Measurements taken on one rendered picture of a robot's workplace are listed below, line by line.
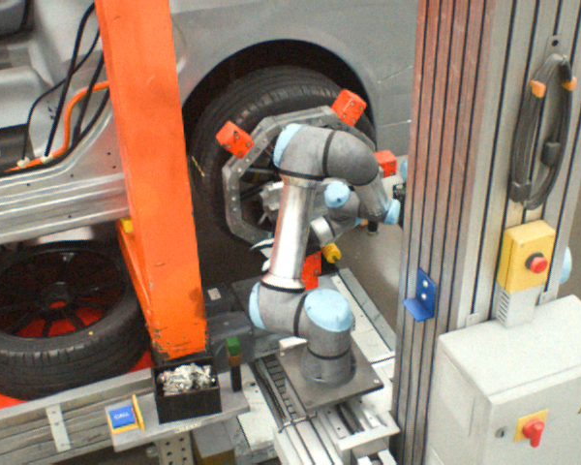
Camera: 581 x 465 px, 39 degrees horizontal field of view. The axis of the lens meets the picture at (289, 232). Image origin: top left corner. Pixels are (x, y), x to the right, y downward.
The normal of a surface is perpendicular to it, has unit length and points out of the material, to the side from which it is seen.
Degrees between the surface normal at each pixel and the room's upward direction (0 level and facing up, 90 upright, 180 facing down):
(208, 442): 0
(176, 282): 90
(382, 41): 90
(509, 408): 90
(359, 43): 90
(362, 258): 0
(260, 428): 0
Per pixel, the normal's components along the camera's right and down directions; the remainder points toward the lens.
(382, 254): -0.03, -0.81
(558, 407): 0.37, 0.54
